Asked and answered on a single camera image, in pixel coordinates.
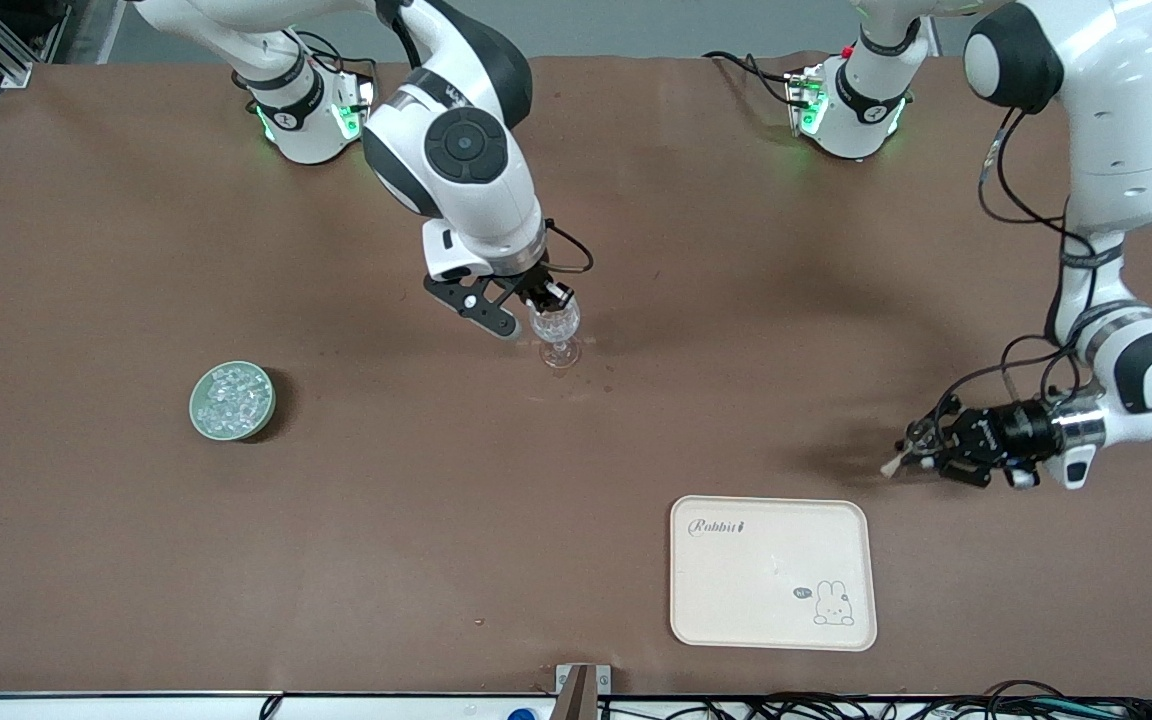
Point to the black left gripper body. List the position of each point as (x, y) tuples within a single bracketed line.
[(1014, 428)]

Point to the steel double jigger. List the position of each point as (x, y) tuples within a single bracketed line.
[(896, 463)]

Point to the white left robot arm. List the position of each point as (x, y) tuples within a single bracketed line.
[(1126, 120)]

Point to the clear wine glass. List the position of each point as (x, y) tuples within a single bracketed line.
[(556, 327)]

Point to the heap of clear ice cubes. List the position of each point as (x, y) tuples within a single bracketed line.
[(232, 398)]

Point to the cream rabbit print tray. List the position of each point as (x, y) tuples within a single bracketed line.
[(766, 560)]

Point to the brown table mat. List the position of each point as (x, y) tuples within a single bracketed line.
[(436, 520)]

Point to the green round bowl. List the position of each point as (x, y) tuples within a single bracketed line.
[(195, 408)]

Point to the blue cap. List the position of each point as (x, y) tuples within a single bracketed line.
[(523, 714)]

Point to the grey metal bracket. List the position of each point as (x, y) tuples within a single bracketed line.
[(581, 685)]

